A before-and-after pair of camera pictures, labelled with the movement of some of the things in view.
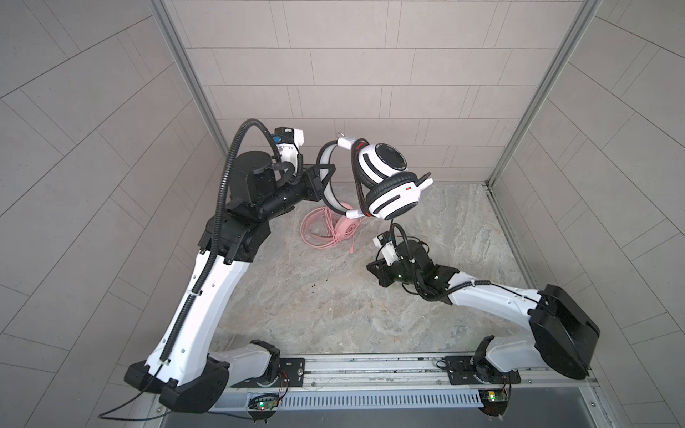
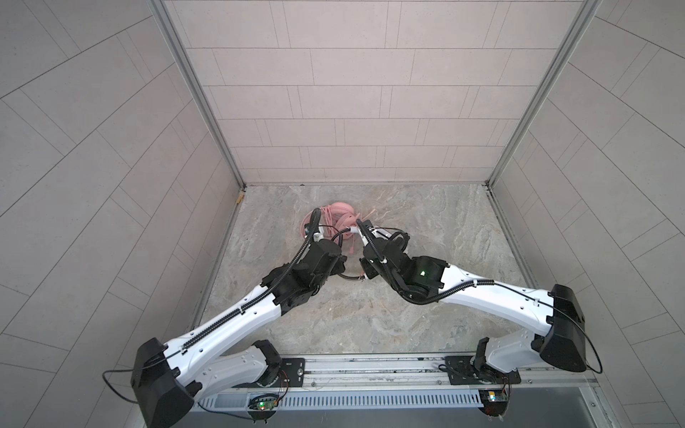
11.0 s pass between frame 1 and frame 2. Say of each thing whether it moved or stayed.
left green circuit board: stayed
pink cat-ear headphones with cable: stayed
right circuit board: stayed
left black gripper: moved
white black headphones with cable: moved
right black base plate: stayed
